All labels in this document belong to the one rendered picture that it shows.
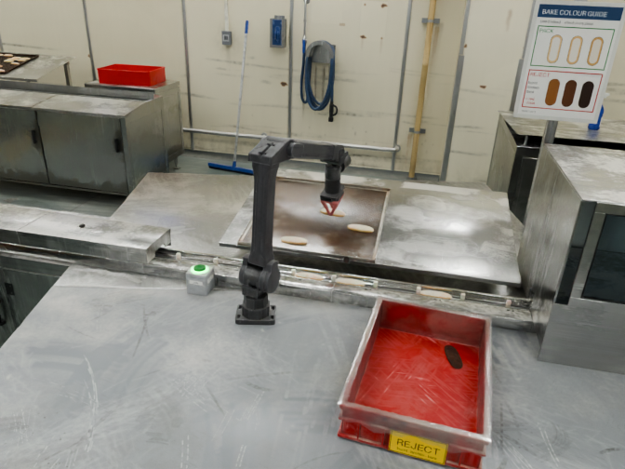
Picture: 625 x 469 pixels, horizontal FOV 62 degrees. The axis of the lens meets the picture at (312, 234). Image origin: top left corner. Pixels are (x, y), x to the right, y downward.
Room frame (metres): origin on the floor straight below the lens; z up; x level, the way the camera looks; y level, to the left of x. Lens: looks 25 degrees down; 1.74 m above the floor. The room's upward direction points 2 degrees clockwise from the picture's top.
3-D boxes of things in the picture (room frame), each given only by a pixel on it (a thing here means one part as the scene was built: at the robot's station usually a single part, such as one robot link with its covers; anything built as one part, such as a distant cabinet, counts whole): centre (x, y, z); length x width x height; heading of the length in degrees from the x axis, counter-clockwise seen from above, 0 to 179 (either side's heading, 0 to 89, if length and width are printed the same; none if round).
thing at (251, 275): (1.35, 0.16, 0.94); 0.09 x 0.05 x 0.10; 154
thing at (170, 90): (5.00, 1.74, 0.44); 0.70 x 0.55 x 0.87; 78
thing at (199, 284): (1.48, 0.36, 0.84); 0.08 x 0.08 x 0.11; 78
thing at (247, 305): (1.33, 0.16, 0.86); 0.12 x 0.09 x 0.08; 92
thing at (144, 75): (5.00, 1.74, 0.94); 0.51 x 0.36 x 0.13; 82
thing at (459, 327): (1.05, -0.29, 0.88); 0.49 x 0.34 x 0.10; 164
